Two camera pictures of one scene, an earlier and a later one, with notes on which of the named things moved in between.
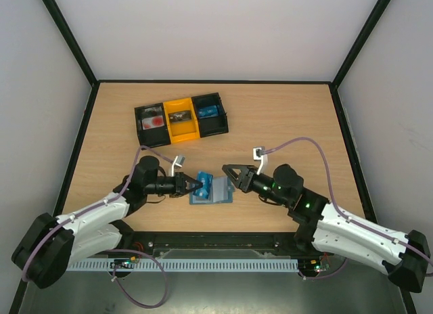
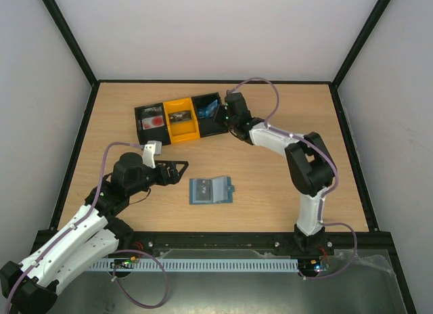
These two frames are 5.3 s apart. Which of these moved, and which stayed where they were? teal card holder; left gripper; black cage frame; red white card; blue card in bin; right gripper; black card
Moved: left gripper; right gripper
Stayed: black card; teal card holder; blue card in bin; red white card; black cage frame
